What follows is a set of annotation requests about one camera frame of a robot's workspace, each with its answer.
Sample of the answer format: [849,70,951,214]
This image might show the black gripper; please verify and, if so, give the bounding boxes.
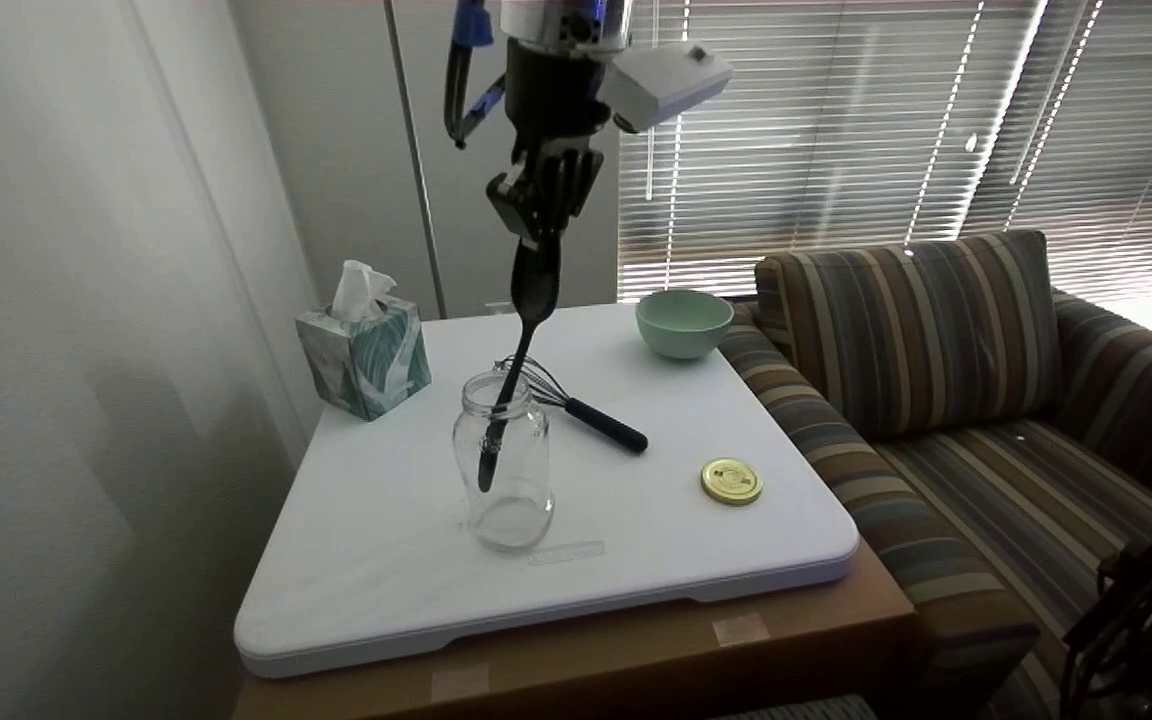
[488,41,607,247]

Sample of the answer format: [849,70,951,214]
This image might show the gold jar lid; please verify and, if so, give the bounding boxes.
[702,456,765,503]

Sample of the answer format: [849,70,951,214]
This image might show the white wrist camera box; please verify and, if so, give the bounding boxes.
[601,44,734,132]

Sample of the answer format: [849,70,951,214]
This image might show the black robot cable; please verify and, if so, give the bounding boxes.
[442,0,515,152]

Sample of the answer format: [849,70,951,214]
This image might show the black plastic spoon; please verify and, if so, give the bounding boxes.
[478,243,560,491]

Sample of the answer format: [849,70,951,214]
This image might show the green patterned tissue box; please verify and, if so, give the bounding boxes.
[296,261,434,421]

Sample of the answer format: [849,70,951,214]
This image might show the black wire whisk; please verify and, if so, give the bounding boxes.
[515,362,649,456]

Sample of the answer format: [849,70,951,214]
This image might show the green ceramic bowl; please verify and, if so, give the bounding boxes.
[636,290,738,364]

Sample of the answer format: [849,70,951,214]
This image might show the black metal stand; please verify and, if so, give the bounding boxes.
[1060,544,1152,720]

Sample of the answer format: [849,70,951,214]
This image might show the window blinds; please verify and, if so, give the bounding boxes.
[617,0,1152,327]

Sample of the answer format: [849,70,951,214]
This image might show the striped sofa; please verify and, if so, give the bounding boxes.
[723,229,1152,720]

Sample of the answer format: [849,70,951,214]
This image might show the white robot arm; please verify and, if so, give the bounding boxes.
[488,0,628,247]

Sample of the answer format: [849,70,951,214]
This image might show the clear glass jar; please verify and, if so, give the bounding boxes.
[454,367,555,553]

